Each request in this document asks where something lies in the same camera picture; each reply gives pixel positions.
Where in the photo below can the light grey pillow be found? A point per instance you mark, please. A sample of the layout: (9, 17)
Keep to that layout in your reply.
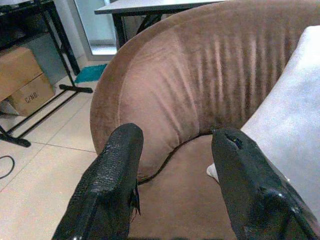
(290, 120)

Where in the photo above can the brown velvet round sofa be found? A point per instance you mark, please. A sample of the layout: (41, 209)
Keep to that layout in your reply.
(200, 82)

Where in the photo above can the glass sliding door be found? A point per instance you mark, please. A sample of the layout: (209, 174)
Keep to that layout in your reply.
(97, 27)

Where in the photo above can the small printed cardboard box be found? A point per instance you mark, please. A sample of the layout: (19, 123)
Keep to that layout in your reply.
(32, 96)

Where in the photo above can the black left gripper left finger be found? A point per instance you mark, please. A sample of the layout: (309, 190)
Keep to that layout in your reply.
(107, 175)

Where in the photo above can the teal floor mat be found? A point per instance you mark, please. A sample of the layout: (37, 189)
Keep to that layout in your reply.
(90, 72)

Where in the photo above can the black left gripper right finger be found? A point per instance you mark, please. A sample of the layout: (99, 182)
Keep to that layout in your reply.
(250, 180)

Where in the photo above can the large brown cardboard box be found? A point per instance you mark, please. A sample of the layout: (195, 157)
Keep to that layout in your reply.
(17, 67)

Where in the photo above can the black metal frame table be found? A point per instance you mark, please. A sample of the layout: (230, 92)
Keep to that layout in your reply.
(57, 47)

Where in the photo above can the grey top black leg table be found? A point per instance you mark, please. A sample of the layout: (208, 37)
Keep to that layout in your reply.
(140, 12)

